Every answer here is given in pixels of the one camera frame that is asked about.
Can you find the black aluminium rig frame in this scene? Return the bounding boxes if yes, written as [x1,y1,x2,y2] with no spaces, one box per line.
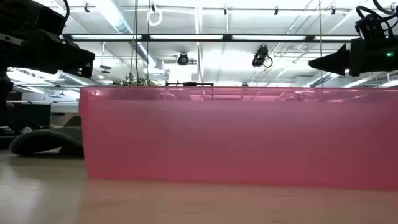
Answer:
[60,32,363,43]

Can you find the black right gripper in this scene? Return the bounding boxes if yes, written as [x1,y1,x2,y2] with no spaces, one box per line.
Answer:
[308,37,398,77]

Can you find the thin hanging cable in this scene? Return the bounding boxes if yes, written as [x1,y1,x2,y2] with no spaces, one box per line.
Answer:
[146,0,150,78]
[318,0,323,90]
[129,0,140,80]

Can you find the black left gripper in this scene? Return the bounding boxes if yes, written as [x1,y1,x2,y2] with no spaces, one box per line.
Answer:
[0,28,96,78]

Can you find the black camera with cable loop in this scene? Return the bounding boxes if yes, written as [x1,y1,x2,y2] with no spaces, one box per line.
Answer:
[251,45,274,68]

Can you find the green potted plant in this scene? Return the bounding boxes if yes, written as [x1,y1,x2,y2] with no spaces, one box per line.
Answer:
[112,73,156,88]

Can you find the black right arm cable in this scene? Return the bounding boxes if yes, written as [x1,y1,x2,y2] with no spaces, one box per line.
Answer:
[354,0,398,34]

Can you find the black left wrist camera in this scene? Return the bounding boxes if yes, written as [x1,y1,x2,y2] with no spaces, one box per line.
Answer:
[33,5,67,36]

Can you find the black background cabinet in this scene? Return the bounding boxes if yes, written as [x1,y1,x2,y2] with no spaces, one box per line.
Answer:
[12,101,52,128]

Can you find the black overhead camera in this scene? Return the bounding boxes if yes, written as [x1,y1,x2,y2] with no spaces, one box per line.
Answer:
[177,52,190,67]

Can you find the dark grey baseball cap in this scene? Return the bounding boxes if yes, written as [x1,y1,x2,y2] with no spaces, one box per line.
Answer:
[8,115,84,157]

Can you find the white cable loop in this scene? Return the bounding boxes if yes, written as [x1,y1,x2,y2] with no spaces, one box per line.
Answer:
[148,9,164,27]

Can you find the red translucent plastic bin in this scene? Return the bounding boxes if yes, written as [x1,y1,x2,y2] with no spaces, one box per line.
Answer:
[78,86,398,191]

